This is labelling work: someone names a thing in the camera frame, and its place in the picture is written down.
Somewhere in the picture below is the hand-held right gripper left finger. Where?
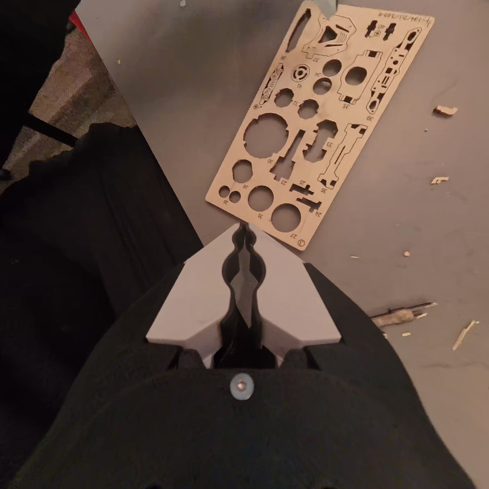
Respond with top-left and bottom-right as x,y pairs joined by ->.
146,223 -> 247,368

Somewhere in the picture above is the laser-cut wooden parts sheet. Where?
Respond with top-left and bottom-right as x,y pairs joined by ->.
206,0 -> 436,253

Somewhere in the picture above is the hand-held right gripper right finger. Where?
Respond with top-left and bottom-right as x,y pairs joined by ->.
244,223 -> 342,367

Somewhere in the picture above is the long pale wood splinter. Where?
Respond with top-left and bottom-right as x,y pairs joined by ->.
452,320 -> 480,351

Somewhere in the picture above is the dark wooden sprue scrap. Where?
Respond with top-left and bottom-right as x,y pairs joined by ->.
372,302 -> 438,328

